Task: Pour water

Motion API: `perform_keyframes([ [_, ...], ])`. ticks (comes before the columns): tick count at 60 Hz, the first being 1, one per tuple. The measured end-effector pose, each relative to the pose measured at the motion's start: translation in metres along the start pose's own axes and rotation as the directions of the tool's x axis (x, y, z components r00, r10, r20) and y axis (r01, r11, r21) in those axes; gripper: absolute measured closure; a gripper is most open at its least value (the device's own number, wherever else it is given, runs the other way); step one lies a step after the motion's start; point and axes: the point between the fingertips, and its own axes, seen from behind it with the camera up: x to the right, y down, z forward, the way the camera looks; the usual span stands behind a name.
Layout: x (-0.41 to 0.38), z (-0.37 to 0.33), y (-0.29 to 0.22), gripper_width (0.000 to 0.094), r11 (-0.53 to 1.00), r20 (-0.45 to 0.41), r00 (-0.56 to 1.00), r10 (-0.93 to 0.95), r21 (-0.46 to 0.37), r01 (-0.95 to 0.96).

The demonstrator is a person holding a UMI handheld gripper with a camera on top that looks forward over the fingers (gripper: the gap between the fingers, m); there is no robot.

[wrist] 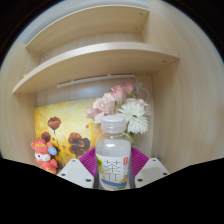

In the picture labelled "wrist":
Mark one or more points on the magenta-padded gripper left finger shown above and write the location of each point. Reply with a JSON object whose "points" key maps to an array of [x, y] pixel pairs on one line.
{"points": [[87, 160]]}

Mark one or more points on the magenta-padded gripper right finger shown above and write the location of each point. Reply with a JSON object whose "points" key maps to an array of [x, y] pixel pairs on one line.
{"points": [[139, 160]]}

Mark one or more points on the clear plastic drink bottle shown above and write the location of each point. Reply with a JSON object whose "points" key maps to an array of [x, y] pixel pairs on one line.
{"points": [[113, 150]]}

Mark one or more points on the red plush toy figure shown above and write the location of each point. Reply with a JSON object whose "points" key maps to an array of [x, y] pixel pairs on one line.
{"points": [[43, 155]]}

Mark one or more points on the yellow poppy flower painting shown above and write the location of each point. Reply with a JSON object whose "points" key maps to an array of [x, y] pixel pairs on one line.
{"points": [[66, 115]]}

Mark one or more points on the pink and white flower bouquet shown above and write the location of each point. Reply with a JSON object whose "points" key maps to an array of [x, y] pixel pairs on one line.
{"points": [[106, 105]]}

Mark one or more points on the light wooden shelf unit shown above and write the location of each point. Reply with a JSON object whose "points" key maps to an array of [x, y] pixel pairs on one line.
{"points": [[100, 56]]}

